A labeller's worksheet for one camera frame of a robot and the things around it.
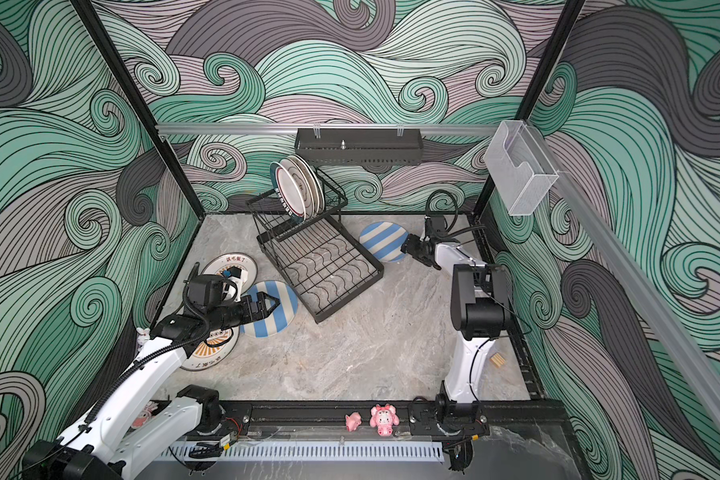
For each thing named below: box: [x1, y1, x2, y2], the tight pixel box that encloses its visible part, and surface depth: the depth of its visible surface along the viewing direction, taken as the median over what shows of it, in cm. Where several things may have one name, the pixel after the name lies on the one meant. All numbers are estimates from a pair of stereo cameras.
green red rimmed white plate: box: [269, 161, 306, 223], surface depth 94 cm
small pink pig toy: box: [345, 412, 362, 432], surface depth 73 cm
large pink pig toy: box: [370, 404, 400, 437], surface depth 73 cm
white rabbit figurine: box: [136, 327, 151, 349], surface depth 81 cm
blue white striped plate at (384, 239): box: [359, 221, 409, 263], surface depth 114 cm
